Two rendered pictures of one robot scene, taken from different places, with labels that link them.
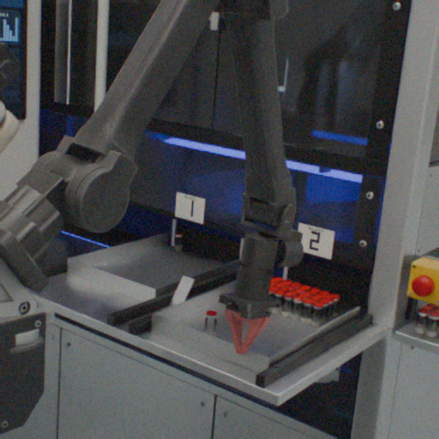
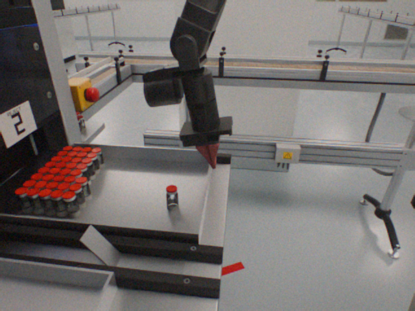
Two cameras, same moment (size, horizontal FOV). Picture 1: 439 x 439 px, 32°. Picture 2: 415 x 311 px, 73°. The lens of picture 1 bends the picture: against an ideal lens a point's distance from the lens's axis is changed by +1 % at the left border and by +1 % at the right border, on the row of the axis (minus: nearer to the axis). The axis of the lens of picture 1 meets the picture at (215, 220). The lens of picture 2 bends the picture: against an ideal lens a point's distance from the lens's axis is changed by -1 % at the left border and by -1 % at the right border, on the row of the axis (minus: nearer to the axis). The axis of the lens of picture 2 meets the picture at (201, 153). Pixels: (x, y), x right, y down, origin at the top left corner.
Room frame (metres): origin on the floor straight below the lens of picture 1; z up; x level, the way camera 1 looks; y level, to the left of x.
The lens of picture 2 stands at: (1.45, 0.38, 1.23)
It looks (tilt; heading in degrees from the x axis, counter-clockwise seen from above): 30 degrees down; 242
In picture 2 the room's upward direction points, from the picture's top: straight up
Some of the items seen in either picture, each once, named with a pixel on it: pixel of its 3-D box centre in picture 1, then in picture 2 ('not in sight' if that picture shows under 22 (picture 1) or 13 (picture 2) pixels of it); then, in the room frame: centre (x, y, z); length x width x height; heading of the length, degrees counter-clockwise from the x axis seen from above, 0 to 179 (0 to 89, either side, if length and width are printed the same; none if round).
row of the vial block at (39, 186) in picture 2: (294, 297); (60, 177); (1.48, -0.18, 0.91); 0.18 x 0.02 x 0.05; 55
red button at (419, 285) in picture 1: (423, 285); (91, 94); (1.36, -0.40, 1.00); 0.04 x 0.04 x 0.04; 54
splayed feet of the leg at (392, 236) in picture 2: not in sight; (380, 217); (-0.09, -0.22, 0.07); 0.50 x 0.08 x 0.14; 54
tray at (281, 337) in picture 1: (259, 318); (122, 184); (1.37, -0.10, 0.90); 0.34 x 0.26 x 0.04; 145
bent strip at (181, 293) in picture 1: (165, 298); (134, 252); (1.40, 0.09, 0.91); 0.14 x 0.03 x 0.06; 143
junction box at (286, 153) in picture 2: not in sight; (286, 153); (0.45, -0.53, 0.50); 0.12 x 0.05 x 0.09; 144
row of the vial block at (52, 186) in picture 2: (288, 300); (71, 177); (1.46, -0.16, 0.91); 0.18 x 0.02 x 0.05; 55
